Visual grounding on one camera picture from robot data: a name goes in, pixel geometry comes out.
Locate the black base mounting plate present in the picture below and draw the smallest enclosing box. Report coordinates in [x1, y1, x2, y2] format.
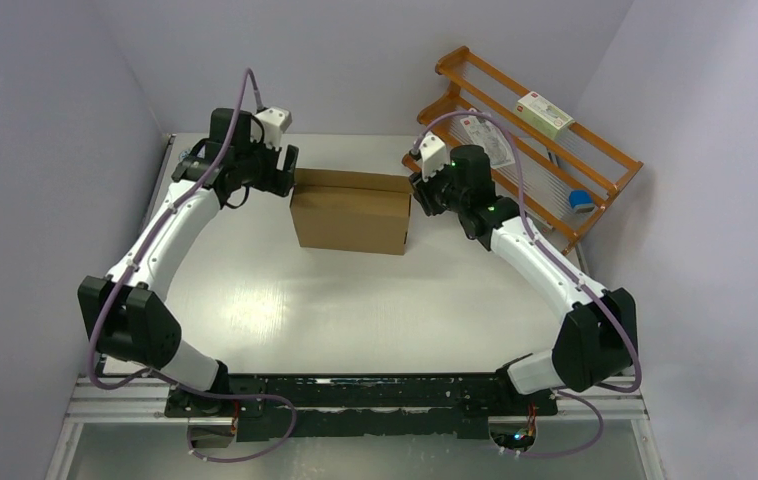
[164, 372, 557, 442]

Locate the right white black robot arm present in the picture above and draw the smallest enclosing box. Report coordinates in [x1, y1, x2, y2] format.
[409, 136, 638, 414]

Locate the blue white eraser block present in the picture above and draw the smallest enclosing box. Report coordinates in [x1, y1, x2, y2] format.
[568, 190, 596, 214]

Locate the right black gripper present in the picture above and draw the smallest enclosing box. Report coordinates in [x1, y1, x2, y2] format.
[409, 157, 468, 216]

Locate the brown cardboard box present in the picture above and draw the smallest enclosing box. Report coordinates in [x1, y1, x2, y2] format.
[290, 168, 412, 255]

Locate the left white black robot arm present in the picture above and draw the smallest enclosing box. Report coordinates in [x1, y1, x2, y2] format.
[77, 107, 299, 416]

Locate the white green product box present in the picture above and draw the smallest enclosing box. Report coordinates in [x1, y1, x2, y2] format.
[515, 91, 575, 140]

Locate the orange wooden rack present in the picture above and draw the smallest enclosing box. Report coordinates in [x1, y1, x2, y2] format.
[417, 46, 643, 253]

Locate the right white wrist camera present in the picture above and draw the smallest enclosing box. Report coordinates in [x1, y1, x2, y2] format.
[416, 131, 451, 182]

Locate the clear plastic blister package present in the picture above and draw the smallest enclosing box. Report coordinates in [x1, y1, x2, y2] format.
[459, 108, 516, 170]

